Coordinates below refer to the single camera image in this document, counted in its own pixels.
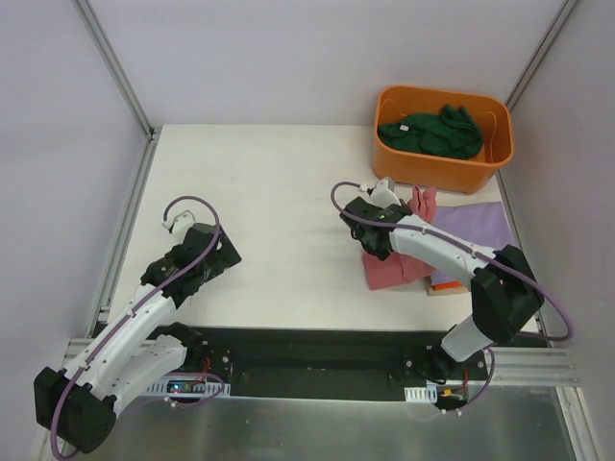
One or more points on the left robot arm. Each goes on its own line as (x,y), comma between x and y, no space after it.
(80,403)

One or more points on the green t shirt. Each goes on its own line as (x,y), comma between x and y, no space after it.
(450,133)

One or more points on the pink t shirt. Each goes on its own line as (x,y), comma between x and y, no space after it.
(399,269)

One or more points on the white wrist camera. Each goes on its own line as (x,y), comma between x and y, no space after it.
(179,224)
(381,193)

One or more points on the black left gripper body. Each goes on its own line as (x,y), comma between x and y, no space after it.
(221,253)

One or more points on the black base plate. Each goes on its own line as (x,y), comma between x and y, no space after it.
(320,389)

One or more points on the right white cable duct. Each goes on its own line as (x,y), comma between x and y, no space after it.
(434,394)

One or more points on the white cable duct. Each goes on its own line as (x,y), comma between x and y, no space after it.
(202,388)
(434,394)

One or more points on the folded purple t shirt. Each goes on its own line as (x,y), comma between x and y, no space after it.
(483,224)

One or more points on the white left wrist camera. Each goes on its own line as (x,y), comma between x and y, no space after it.
(179,224)

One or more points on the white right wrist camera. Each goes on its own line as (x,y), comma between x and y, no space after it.
(381,193)

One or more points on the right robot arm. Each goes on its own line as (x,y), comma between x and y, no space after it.
(504,294)

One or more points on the left white cable duct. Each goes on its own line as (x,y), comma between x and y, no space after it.
(202,388)

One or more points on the right aluminium frame post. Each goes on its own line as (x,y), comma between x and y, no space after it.
(546,43)

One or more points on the aluminium frame post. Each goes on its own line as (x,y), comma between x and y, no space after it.
(546,43)
(105,49)

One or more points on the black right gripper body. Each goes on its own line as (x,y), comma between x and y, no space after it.
(363,235)

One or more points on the orange plastic bin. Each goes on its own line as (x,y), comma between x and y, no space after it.
(458,175)

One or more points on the left aluminium frame post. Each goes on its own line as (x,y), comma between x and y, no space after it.
(105,49)

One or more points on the folded orange t shirt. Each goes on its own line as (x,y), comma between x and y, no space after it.
(448,286)

